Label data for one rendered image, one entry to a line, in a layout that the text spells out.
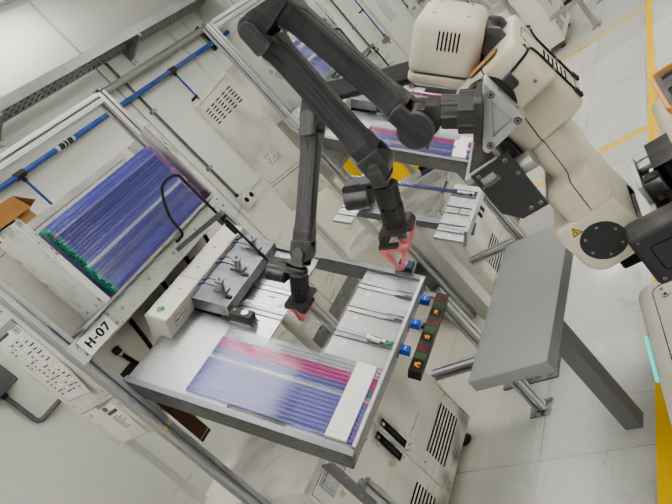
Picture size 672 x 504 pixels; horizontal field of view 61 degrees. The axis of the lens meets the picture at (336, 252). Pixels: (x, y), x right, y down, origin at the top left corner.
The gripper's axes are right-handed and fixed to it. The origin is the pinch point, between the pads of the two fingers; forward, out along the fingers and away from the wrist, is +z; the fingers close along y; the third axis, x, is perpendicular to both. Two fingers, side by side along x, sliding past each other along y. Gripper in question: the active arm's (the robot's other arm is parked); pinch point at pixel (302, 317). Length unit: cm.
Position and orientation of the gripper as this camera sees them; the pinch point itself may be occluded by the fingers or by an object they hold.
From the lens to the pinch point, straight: 180.8
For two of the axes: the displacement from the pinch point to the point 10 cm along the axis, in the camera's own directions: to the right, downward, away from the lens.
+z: 0.2, 7.6, 6.4
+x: 9.2, 2.4, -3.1
